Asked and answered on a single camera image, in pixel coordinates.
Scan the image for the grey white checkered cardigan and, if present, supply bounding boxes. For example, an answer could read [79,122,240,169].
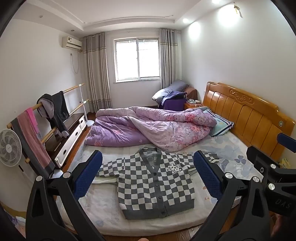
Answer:
[93,147,206,220]

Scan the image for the wooden clothes rack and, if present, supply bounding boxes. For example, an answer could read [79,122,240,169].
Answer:
[8,84,88,171]

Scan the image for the armchair with purple clothes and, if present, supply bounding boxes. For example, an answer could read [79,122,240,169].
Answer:
[152,80,198,111]

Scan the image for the right hand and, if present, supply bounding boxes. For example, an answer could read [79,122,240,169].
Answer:
[271,214,287,237]

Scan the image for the wooden bed headboard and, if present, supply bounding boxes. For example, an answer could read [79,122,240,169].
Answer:
[203,82,295,162]

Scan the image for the floral bed sheet mattress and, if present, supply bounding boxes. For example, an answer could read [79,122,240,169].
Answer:
[78,132,262,236]

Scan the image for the striped pillow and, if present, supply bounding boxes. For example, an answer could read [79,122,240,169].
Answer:
[203,109,234,138]

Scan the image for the white drawer cabinet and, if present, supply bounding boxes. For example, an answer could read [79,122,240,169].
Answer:
[43,112,87,168]

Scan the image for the white standing fan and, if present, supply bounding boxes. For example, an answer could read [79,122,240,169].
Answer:
[0,128,22,167]

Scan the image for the pink grey towel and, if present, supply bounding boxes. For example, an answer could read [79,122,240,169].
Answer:
[11,111,55,178]

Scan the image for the purple floral quilt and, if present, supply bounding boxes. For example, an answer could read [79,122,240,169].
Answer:
[85,106,217,152]

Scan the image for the wooden bedside table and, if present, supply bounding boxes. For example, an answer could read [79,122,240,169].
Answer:
[184,99,203,109]

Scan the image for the dark grey hoodie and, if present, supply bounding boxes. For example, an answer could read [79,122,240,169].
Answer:
[37,91,70,138]

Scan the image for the right grey curtain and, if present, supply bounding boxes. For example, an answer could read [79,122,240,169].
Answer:
[159,29,181,88]

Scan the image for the grey curtain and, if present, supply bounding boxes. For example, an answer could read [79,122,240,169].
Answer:
[82,32,112,113]
[159,29,181,88]

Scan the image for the left grey curtain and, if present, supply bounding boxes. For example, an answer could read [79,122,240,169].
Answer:
[82,32,112,113]

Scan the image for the window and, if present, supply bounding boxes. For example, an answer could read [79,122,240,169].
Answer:
[114,38,161,82]

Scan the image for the white wall air conditioner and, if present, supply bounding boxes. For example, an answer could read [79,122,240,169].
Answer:
[62,37,82,51]

